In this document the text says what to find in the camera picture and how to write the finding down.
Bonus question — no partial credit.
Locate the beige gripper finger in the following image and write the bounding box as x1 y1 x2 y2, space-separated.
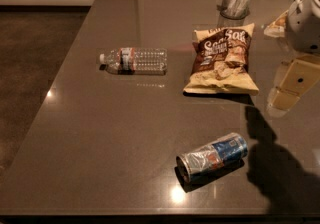
267 54 320 117

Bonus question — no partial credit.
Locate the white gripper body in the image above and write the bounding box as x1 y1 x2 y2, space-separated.
285 0 320 54

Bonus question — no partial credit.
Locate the blue silver redbull can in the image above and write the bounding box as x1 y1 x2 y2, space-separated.
176 133 248 183

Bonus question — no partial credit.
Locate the yellow brown chips bag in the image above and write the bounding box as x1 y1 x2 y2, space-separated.
184 23 259 95

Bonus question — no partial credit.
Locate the clear plastic water bottle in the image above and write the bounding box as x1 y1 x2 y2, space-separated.
99 47 167 75

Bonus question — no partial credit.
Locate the black wire napkin basket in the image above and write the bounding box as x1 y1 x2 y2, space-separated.
264 11 288 38

